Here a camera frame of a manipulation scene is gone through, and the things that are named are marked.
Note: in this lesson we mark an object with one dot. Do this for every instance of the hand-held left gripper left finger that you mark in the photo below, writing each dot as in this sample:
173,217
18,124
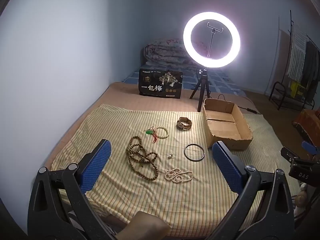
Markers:
96,165

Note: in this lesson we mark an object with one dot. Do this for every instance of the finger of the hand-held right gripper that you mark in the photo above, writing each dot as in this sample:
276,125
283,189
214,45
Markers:
310,146
290,155

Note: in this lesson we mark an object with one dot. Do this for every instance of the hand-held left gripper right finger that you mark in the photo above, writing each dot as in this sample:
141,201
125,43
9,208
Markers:
226,165

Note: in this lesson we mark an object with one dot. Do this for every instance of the cardboard box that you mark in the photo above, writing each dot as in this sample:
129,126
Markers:
225,130

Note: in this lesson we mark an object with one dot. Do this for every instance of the person's right hand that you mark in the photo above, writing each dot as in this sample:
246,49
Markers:
300,197

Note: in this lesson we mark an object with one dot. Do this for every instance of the orange-brown cloth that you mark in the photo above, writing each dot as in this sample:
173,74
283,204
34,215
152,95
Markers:
308,122

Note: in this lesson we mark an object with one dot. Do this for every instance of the black bangle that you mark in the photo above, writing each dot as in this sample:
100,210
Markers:
184,152

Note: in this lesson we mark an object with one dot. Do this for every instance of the yellow striped cloth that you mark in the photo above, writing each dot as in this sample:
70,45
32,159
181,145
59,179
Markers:
112,120

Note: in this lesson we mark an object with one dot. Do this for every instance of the small pearl earrings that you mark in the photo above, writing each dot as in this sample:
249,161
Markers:
171,155

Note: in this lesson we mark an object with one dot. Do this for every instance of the yellow box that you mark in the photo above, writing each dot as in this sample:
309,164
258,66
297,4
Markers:
297,88

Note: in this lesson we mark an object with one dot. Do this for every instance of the black metal shoe rack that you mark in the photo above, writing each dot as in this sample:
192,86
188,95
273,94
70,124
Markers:
278,83

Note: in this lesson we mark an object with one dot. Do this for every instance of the brown bed sheet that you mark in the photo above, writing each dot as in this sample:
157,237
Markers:
120,97

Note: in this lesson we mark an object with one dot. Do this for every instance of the dark hanging clothes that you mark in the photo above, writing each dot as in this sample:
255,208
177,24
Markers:
311,67

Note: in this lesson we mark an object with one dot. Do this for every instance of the blue patterned bedsheet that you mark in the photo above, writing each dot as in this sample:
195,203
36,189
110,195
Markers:
220,80

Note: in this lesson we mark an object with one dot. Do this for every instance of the black tripod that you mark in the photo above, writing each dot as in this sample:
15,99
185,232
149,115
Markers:
203,76

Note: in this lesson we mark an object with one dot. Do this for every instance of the white knitted garment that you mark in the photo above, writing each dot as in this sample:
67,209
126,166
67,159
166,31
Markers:
297,52

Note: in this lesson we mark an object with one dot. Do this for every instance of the black printed bag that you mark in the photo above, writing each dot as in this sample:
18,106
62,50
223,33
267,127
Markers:
160,87

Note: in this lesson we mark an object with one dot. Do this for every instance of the black clothes rack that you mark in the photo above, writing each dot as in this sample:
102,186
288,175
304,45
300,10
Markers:
291,30

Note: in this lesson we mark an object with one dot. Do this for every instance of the folded floral quilt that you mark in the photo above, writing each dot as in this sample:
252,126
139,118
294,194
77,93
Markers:
165,52

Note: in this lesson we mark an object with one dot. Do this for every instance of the black phone holder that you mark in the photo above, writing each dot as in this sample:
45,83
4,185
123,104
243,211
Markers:
213,31

